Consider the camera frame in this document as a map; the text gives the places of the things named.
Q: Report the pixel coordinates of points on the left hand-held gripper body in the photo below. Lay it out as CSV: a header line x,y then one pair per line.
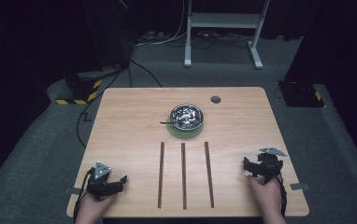
x,y
100,183

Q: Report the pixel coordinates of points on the grey round table grommet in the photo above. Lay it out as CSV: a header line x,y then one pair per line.
x,y
215,99

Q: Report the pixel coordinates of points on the black equipment stand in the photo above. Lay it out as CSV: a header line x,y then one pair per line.
x,y
111,34

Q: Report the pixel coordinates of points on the brown wooden chopstick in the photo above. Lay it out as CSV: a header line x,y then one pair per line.
x,y
160,174
183,175
209,174

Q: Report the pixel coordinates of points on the white metal stand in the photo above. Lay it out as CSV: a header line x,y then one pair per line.
x,y
223,20

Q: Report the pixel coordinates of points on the person's left hand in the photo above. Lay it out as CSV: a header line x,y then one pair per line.
x,y
94,203

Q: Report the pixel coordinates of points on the shiny metal bowl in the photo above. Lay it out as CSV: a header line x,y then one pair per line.
x,y
186,117

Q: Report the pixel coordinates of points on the power strip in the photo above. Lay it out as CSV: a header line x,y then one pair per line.
x,y
150,35

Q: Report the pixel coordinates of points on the person's right hand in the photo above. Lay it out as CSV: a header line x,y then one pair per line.
x,y
264,193

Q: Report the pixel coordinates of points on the black yellow striped box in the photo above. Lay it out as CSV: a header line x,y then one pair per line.
x,y
80,90

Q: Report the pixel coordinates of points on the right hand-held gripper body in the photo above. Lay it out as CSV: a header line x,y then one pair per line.
x,y
268,163

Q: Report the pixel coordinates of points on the grey tape piece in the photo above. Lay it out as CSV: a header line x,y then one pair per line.
x,y
73,190
299,186

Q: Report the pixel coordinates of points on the dark thin spoon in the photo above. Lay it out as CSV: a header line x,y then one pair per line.
x,y
165,123

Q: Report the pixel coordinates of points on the black box with yellow stripe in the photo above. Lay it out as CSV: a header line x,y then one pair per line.
x,y
301,95

